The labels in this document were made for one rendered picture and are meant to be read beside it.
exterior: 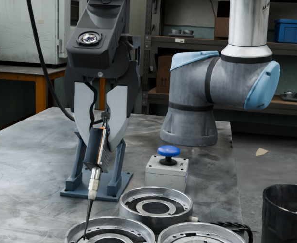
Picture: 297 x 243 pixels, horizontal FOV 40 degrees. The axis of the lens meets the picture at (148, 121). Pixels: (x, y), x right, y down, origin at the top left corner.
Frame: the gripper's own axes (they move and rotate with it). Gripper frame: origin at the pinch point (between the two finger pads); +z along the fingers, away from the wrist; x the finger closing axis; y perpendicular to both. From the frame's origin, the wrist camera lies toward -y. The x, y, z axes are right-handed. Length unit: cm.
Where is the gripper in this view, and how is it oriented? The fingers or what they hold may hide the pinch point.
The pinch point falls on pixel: (100, 142)
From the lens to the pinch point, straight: 53.1
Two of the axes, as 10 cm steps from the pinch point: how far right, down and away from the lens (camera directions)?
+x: -9.9, -0.9, 1.4
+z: -0.5, 9.7, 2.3
